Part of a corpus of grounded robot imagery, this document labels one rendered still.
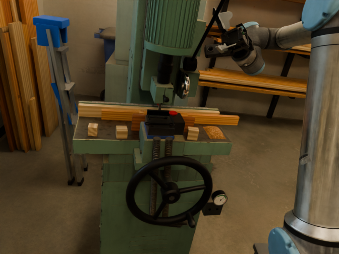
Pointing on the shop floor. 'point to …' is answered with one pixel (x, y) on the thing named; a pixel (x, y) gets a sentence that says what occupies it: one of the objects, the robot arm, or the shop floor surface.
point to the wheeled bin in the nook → (110, 36)
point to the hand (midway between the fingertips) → (212, 26)
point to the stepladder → (61, 85)
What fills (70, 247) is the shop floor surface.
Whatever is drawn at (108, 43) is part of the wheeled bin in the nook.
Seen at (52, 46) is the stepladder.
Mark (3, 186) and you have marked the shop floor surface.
